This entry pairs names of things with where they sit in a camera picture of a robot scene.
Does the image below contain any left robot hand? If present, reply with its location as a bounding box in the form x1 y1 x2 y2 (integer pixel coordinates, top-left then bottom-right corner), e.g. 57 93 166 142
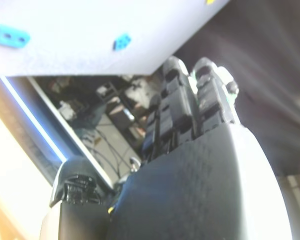
39 56 295 240

